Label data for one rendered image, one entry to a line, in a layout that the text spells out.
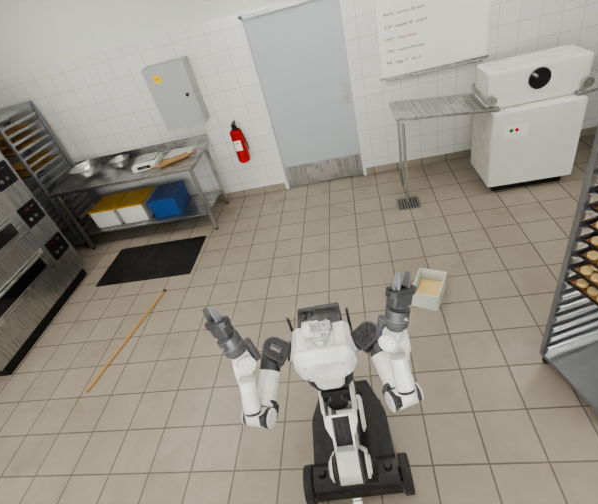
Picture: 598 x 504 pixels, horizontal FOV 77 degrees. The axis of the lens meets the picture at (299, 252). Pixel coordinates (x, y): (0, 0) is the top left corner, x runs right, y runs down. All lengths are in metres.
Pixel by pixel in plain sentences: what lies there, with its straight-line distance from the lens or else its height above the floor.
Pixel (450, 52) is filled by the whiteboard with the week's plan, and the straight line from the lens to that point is 4.79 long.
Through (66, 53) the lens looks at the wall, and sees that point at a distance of 5.49.
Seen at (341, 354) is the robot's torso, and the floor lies 1.09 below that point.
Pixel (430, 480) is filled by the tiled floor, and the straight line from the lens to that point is 2.52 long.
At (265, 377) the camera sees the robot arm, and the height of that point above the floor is 1.06.
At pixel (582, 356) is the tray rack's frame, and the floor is 0.15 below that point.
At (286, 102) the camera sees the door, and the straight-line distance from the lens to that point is 4.80.
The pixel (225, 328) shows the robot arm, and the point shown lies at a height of 1.39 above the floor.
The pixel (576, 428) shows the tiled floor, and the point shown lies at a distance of 2.79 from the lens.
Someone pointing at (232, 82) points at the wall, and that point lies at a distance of 4.81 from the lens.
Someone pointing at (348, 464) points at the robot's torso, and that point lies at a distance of 2.00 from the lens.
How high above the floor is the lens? 2.37
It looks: 37 degrees down
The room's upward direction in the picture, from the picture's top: 17 degrees counter-clockwise
